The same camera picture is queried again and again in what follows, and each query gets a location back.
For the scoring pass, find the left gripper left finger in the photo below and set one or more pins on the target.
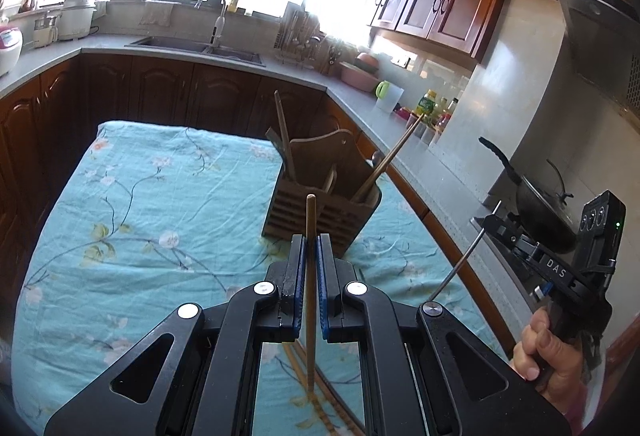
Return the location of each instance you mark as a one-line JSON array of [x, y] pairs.
[[196, 372]]

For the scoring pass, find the person right hand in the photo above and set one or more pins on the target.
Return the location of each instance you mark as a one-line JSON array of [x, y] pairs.
[[564, 388]]

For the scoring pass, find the white slow cooker pot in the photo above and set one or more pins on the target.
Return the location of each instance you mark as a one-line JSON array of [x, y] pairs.
[[75, 19]]

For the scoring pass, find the white red rice cooker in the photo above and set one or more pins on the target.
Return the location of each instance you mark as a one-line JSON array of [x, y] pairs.
[[11, 43]]

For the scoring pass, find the steel range hood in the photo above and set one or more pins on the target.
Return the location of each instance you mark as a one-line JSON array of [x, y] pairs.
[[604, 41]]

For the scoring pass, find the steel chopstick group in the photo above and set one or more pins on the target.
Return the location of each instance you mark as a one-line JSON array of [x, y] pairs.
[[465, 264]]

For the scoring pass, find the pink basin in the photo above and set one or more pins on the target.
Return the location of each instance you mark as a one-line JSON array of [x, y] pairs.
[[362, 73]]

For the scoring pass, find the steel kitchen sink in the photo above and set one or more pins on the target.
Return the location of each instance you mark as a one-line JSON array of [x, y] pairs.
[[178, 44]]

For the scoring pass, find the dish drying rack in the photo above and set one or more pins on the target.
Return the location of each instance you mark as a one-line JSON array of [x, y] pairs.
[[301, 42]]

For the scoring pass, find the lower wooden base cabinets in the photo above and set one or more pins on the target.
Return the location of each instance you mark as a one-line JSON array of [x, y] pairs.
[[50, 113]]

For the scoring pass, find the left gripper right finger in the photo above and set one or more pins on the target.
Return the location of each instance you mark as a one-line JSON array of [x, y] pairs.
[[423, 372]]

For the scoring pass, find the green cap bottle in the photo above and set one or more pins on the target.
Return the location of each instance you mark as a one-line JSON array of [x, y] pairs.
[[426, 104]]

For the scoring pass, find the white cup green handle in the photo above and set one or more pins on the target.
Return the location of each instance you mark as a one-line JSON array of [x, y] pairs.
[[387, 95]]

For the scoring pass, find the small blender jar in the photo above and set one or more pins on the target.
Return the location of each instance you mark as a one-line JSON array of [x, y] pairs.
[[45, 31]]

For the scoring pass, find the black frying pan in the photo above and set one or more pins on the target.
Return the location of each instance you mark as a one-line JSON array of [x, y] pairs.
[[543, 214]]

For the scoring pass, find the wooden utensil holder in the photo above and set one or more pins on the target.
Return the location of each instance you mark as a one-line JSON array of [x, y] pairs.
[[332, 169]]

